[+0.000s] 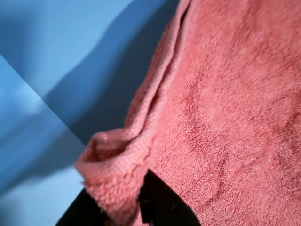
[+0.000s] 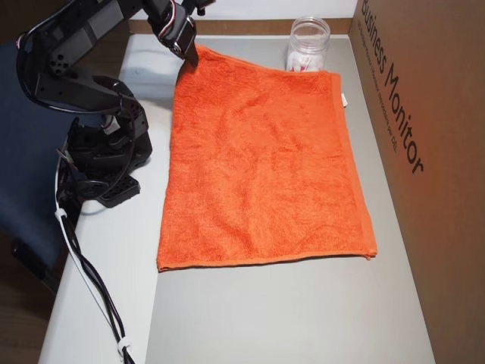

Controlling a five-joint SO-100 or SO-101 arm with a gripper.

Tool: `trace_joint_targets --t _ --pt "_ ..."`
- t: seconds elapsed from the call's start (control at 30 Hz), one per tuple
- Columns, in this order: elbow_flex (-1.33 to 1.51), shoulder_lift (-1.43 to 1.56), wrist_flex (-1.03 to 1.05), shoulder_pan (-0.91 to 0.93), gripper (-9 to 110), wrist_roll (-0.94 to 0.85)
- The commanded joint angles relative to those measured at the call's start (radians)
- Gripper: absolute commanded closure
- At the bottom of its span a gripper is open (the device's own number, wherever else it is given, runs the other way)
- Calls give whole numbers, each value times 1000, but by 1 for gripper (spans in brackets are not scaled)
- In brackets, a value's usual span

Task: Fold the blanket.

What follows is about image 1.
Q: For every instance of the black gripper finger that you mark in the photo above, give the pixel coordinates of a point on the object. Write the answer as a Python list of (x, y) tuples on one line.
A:
[(164, 207), (82, 212)]

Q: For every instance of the orange terry towel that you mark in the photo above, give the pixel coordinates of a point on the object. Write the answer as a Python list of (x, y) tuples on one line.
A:
[(223, 106)]

